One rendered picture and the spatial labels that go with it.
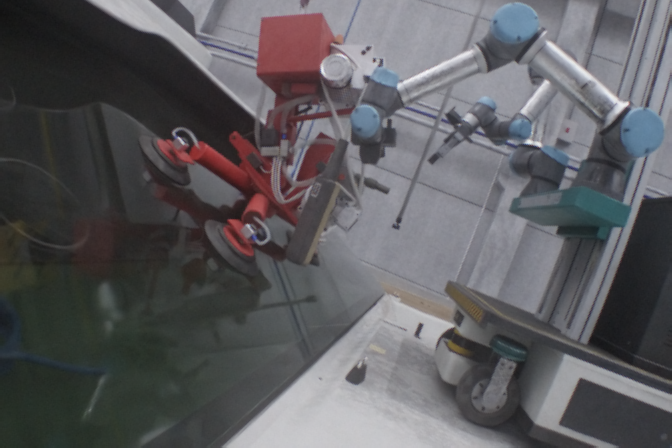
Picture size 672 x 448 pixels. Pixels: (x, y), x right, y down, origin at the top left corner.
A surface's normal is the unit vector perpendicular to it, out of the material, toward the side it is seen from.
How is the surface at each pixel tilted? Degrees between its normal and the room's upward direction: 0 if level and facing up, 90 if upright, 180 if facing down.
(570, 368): 90
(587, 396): 90
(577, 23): 90
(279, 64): 90
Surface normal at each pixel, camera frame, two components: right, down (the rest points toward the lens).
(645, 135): -0.10, 0.00
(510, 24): -0.29, -0.18
